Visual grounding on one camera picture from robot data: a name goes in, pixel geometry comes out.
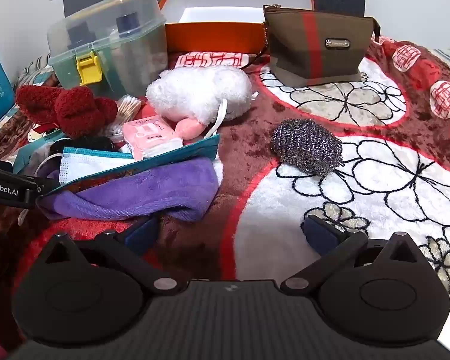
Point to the orange cardboard box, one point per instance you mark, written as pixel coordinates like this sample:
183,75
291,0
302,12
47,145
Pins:
213,33

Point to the steel wool scrubber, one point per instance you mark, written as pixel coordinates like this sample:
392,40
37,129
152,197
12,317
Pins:
307,146

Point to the clear plastic storage box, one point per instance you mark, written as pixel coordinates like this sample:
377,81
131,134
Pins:
108,41

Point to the bag of cotton swabs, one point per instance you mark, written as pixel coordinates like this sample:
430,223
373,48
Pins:
125,108

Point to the striped cloth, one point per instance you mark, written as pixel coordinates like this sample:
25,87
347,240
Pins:
35,65

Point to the pink tissue pack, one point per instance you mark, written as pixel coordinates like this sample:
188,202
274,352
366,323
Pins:
150,137

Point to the black fuzzy scrunchie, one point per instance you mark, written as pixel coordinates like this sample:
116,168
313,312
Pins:
88,144

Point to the dark blue capped bottle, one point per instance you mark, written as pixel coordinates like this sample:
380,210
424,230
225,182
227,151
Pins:
129,22
77,32

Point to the dark red fuzzy sock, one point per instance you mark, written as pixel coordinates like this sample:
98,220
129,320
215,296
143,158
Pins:
35,101
84,112

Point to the white plush toy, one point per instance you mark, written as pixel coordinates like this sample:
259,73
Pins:
198,92

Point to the purple towel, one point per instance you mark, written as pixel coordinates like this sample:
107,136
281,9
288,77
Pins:
146,195

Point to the blue face mask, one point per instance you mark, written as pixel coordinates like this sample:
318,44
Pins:
90,163

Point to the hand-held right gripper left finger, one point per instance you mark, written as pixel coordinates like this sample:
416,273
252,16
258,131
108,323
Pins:
141,234

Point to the olive pouch with red stripe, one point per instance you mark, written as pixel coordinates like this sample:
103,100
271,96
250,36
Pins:
315,48

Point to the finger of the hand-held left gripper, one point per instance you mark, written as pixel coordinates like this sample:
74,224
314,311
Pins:
47,187

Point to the pink soft ball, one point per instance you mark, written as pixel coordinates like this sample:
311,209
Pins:
189,127

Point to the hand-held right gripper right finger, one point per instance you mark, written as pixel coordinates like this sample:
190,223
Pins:
320,234

